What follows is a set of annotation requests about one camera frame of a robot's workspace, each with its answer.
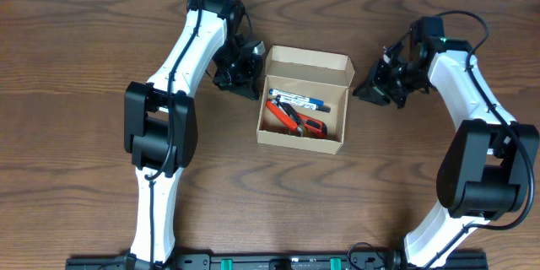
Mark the black whiteboard marker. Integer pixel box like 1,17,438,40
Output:
276,95,331,113

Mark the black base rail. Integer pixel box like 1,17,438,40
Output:
65,248,489,270

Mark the blue whiteboard marker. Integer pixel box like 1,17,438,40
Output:
269,89,324,105

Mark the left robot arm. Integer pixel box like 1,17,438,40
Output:
124,0,265,269

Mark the cardboard box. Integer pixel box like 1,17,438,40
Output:
256,46,354,154

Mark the red utility knife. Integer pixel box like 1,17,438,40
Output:
298,113,327,139

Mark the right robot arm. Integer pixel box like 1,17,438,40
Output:
354,14,539,269

